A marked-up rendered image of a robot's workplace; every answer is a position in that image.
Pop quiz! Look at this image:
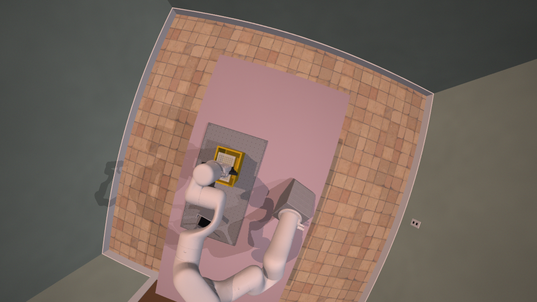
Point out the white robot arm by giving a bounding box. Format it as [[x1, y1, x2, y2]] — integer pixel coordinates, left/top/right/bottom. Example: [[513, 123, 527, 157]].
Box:
[[173, 162, 304, 302]]

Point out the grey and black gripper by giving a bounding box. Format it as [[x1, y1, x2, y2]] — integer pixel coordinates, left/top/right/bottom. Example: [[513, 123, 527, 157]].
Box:
[[207, 160, 238, 178]]

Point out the orange-yellow box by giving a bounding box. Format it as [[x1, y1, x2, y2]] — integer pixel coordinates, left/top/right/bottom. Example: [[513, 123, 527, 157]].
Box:
[[214, 146, 245, 187]]

